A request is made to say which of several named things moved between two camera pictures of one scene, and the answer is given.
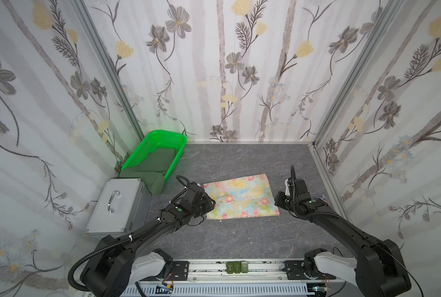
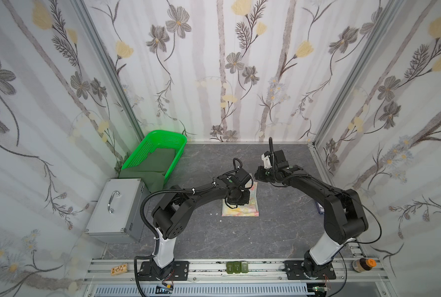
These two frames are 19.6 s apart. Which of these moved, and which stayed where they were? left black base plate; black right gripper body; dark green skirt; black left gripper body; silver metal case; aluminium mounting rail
Moved: black left gripper body; black right gripper body
Stayed: left black base plate; aluminium mounting rail; dark green skirt; silver metal case
